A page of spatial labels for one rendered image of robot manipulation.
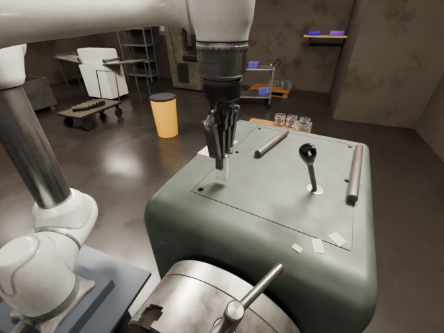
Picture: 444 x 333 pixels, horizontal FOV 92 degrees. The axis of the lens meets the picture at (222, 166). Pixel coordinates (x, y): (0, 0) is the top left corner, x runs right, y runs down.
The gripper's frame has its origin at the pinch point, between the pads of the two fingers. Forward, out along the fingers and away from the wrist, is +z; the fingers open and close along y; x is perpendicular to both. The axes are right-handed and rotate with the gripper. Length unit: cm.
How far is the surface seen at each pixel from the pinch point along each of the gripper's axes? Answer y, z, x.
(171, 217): 14.0, 6.6, -5.0
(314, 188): -7.3, 3.9, 20.9
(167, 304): 27.7, 8.4, 5.2
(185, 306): 26.9, 7.3, 8.2
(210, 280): 21.8, 7.0, 9.6
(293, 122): -310, 106, -34
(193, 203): 9.4, 5.0, -2.1
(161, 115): -201, 92, -216
